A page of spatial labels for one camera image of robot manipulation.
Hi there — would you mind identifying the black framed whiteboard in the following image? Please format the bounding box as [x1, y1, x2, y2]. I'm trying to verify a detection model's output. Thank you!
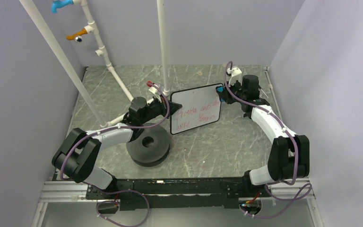
[170, 83, 223, 135]

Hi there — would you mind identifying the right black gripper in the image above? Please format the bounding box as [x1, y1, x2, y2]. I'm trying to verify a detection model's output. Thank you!
[220, 79, 246, 105]

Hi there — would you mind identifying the aluminium extrusion rail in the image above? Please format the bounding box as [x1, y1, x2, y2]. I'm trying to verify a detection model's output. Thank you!
[31, 180, 90, 227]
[268, 178, 310, 199]

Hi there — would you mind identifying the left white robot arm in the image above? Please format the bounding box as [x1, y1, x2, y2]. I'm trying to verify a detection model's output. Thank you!
[52, 96, 182, 199]

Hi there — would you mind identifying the black foam ring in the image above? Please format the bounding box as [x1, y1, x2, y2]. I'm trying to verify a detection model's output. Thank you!
[126, 122, 171, 167]

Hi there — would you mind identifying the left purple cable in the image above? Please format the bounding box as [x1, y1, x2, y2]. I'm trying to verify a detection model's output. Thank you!
[59, 82, 171, 227]

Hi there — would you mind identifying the orange faucet handle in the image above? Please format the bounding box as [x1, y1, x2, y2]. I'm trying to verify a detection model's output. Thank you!
[66, 28, 88, 43]

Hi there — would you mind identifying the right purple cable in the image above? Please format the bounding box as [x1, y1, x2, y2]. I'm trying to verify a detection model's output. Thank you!
[224, 61, 313, 220]

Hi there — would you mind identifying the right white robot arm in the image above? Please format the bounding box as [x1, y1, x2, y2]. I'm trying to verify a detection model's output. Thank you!
[216, 74, 310, 196]

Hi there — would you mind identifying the blue whiteboard eraser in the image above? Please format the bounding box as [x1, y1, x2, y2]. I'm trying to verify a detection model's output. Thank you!
[216, 86, 227, 103]

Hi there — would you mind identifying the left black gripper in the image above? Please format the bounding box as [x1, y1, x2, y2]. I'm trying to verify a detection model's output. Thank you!
[140, 93, 182, 124]

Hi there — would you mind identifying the purple cable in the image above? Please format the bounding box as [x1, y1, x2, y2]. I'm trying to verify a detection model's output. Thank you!
[59, 82, 171, 227]
[224, 61, 313, 220]

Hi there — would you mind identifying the white PVC pipe frame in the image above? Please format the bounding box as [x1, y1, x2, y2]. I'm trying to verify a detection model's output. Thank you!
[20, 0, 171, 128]

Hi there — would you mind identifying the blue faucet handle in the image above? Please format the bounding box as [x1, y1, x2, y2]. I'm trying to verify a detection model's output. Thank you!
[51, 0, 74, 14]

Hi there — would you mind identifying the right aluminium extrusion rail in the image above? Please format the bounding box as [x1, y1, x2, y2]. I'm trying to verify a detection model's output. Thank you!
[268, 178, 310, 199]

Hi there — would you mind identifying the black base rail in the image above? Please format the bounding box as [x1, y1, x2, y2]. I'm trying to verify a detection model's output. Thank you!
[86, 176, 265, 211]

